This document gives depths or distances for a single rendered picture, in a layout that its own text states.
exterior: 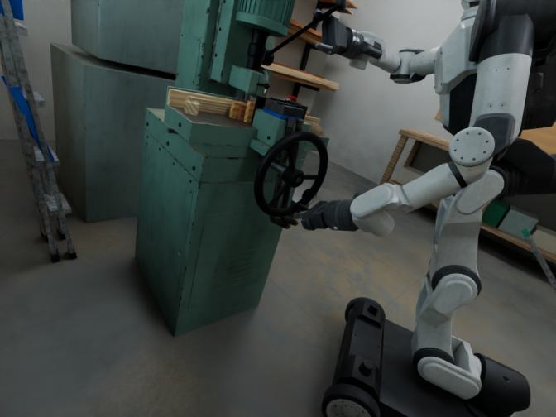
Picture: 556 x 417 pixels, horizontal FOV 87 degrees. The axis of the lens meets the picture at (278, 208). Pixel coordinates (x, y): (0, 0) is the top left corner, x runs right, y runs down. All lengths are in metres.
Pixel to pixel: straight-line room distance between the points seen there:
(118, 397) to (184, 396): 0.21
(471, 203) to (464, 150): 0.34
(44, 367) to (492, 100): 1.50
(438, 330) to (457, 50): 0.90
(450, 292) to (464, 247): 0.15
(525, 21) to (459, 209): 0.48
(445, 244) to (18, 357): 1.49
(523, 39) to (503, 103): 0.13
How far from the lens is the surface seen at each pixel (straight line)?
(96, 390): 1.30
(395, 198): 0.73
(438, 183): 0.74
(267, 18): 1.07
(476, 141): 0.72
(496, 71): 0.78
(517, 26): 0.81
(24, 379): 1.38
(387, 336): 1.53
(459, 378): 1.35
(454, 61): 0.94
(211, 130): 0.92
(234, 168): 1.01
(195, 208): 1.01
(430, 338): 1.31
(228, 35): 1.19
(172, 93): 1.04
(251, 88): 1.10
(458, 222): 1.05
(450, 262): 1.14
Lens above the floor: 1.10
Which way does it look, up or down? 25 degrees down
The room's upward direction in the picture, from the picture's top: 17 degrees clockwise
